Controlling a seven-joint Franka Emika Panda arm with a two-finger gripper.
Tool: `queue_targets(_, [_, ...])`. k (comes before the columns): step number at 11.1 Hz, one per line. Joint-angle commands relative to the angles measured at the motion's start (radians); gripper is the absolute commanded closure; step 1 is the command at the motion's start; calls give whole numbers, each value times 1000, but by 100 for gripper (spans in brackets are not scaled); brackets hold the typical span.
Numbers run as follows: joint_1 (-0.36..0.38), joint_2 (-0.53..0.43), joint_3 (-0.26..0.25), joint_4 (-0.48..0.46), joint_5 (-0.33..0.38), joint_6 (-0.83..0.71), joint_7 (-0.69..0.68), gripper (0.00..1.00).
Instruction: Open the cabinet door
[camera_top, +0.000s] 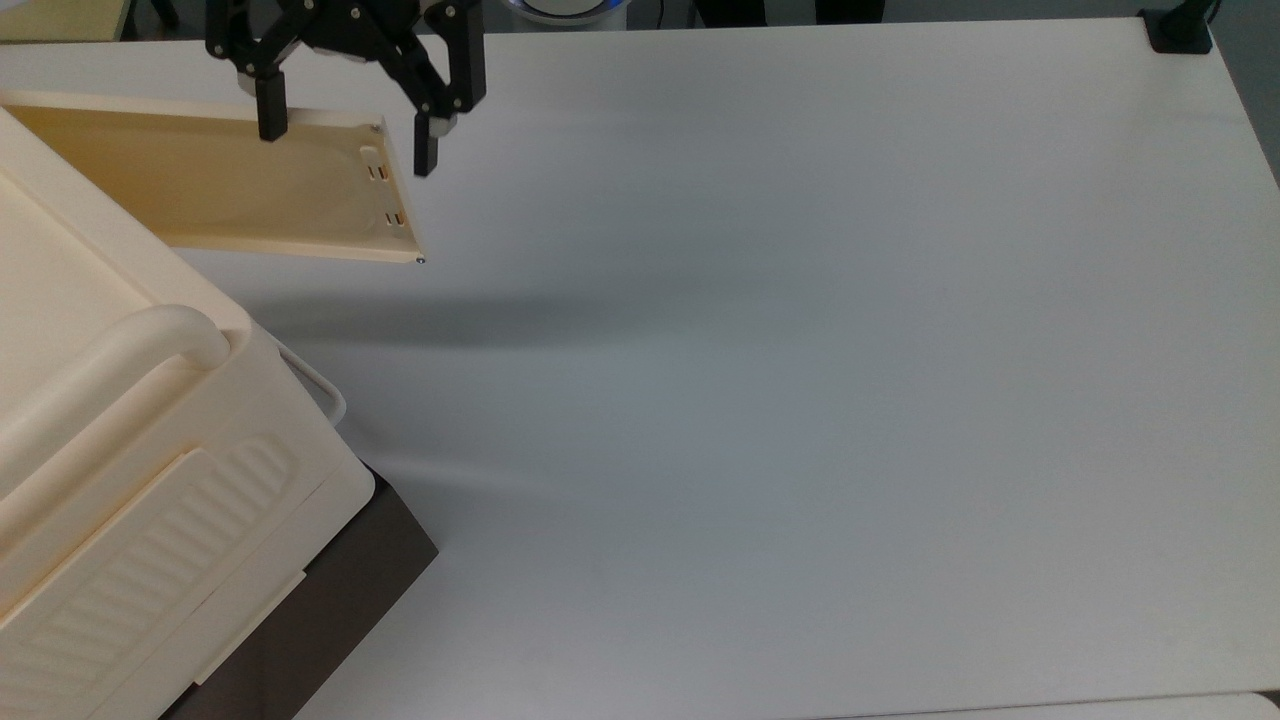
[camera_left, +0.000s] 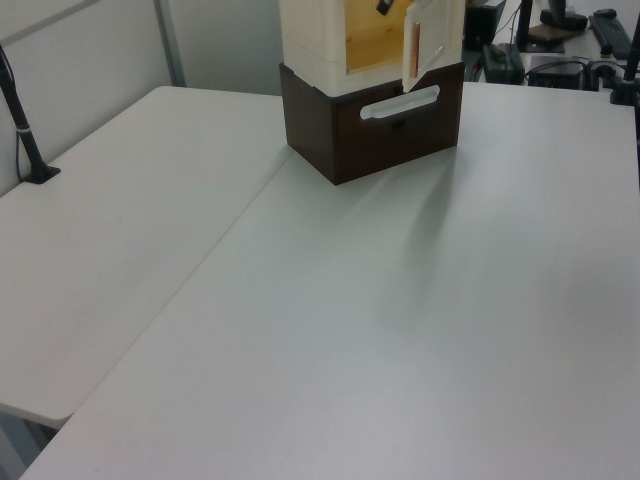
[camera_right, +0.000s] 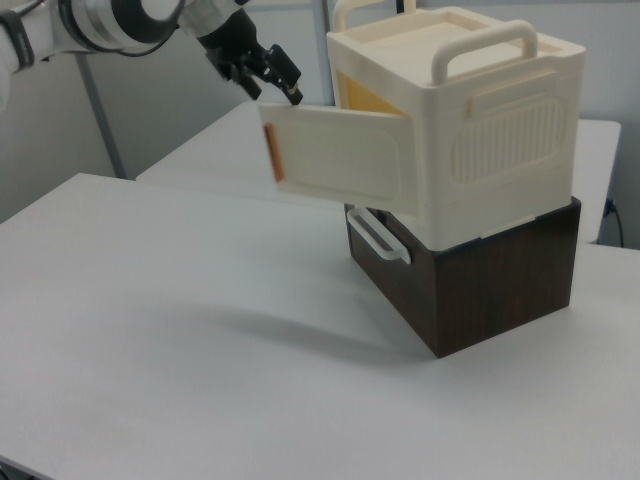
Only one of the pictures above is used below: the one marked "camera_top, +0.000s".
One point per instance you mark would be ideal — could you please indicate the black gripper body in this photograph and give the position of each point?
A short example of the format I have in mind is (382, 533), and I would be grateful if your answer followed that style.
(355, 25)

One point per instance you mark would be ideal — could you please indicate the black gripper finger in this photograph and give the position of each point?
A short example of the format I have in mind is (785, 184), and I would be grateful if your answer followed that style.
(452, 70)
(271, 110)

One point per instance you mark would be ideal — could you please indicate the cream cabinet door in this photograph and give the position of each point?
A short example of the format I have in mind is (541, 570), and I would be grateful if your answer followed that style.
(200, 180)

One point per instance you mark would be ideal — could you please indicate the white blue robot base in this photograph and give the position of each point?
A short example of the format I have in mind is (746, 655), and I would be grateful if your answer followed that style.
(570, 10)

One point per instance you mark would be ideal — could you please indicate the cream plastic cabinet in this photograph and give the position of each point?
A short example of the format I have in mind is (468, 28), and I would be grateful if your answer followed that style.
(150, 470)

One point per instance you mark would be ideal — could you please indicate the black chair leg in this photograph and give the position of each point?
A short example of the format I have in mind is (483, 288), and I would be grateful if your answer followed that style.
(165, 12)

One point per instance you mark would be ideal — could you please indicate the yellow side table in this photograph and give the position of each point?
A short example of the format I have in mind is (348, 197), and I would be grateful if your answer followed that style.
(60, 18)

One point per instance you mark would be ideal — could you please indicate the dark brown base block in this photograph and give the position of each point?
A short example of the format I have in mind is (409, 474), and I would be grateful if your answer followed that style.
(330, 600)

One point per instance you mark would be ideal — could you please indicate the black table clamp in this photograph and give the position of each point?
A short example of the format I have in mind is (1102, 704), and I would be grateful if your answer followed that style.
(1180, 32)

